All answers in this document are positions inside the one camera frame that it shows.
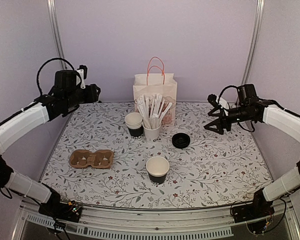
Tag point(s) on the brown cardboard cup carrier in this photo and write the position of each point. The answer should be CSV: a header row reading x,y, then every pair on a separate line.
x,y
101,159

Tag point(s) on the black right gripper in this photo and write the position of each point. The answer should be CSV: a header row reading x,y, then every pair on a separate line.
x,y
218,122

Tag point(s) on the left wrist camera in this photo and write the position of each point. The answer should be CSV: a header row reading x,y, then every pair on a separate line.
x,y
82,75

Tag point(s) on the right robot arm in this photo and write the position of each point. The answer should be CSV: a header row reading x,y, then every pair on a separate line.
x,y
280,151

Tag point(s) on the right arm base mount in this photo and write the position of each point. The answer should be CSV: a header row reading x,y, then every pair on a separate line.
x,y
252,212

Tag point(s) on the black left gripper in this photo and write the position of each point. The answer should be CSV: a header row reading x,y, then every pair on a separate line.
x,y
93,96

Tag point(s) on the white paper takeout bag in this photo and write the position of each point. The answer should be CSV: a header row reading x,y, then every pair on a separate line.
x,y
149,84

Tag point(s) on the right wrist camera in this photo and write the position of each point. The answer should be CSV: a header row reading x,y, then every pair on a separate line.
x,y
218,102

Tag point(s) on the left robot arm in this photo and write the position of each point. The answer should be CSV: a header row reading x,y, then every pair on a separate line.
x,y
44,109

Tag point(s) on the black white paper coffee cup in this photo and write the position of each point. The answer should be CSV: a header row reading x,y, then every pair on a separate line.
x,y
157,168

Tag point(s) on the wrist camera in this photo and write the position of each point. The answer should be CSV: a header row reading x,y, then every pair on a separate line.
x,y
218,102
82,75

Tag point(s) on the left aluminium frame post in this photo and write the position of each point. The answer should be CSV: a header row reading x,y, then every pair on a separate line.
x,y
52,13

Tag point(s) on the white cup holding straws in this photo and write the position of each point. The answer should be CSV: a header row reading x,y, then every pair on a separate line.
x,y
151,135

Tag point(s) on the stacked paper cups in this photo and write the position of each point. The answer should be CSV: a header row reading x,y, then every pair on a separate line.
x,y
134,122

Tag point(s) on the right aluminium frame post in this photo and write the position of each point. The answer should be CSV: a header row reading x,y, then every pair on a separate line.
x,y
258,18

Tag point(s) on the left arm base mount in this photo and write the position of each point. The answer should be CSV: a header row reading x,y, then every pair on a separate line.
x,y
70,211

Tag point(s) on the aluminium front rail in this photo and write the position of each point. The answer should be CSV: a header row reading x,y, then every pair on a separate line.
x,y
112,223

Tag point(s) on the aluminium frame post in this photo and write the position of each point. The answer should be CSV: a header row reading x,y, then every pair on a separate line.
x,y
52,13
258,18

